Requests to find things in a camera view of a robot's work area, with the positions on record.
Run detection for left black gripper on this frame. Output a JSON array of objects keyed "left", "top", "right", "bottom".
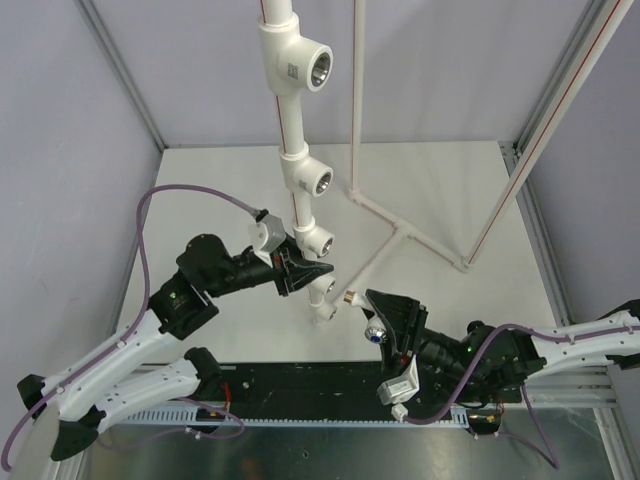
[{"left": 205, "top": 231, "right": 333, "bottom": 297}]

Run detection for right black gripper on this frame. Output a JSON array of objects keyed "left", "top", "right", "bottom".
[{"left": 358, "top": 290, "right": 479, "bottom": 386}]

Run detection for white PVC pipe frame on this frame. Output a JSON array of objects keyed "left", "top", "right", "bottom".
[{"left": 257, "top": 1, "right": 631, "bottom": 327}]

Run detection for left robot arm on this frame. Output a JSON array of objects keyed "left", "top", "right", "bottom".
[{"left": 17, "top": 234, "right": 334, "bottom": 461}]

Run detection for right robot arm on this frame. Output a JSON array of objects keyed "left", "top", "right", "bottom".
[{"left": 344, "top": 289, "right": 639, "bottom": 409}]

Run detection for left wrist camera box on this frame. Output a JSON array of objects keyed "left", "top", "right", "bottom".
[{"left": 249, "top": 209, "right": 287, "bottom": 262}]

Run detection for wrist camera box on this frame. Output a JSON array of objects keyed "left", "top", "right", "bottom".
[
  {"left": 249, "top": 209, "right": 287, "bottom": 262},
  {"left": 376, "top": 356, "right": 420, "bottom": 423}
]

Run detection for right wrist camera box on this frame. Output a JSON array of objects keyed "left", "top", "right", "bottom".
[{"left": 376, "top": 356, "right": 420, "bottom": 423}]

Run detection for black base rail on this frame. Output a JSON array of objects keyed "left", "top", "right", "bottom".
[{"left": 128, "top": 360, "right": 523, "bottom": 419}]

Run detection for aluminium table frame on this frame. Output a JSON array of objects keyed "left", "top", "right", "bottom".
[{"left": 59, "top": 367, "right": 639, "bottom": 479}]

